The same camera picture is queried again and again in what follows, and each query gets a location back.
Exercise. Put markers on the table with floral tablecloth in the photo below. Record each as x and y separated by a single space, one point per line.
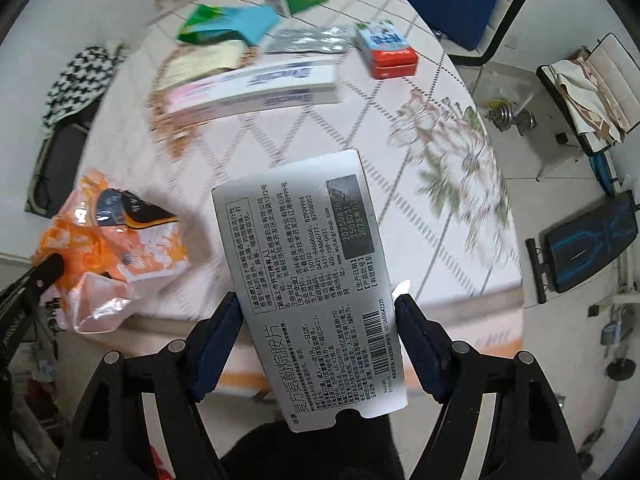
400 160

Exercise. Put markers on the beige cloth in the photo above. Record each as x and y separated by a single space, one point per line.
580 90

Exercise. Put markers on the orange snack bag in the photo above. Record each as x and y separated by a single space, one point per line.
150 247

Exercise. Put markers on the black blue fitness bench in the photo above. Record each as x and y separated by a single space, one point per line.
585 247

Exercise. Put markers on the red blue box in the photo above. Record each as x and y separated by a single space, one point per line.
387 50

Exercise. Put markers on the green packet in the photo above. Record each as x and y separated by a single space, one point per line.
200 22

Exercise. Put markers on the teal packet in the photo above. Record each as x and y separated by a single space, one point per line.
252 22

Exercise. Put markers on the silver blister pack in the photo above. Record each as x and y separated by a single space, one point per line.
310 40

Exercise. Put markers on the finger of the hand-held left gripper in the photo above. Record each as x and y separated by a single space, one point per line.
30 282

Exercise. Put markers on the white printed medicine box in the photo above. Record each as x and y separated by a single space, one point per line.
300 240

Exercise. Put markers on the black white checkered cloth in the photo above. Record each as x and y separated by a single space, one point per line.
80 82

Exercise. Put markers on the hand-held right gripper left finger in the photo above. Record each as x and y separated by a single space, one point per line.
216 345

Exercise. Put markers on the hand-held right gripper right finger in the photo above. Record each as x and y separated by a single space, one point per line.
419 347

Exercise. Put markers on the long white pink box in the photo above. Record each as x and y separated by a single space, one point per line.
260 85

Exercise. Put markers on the beige packet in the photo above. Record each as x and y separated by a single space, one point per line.
205 62

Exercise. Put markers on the black chair with white seat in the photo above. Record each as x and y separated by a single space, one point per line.
615 52

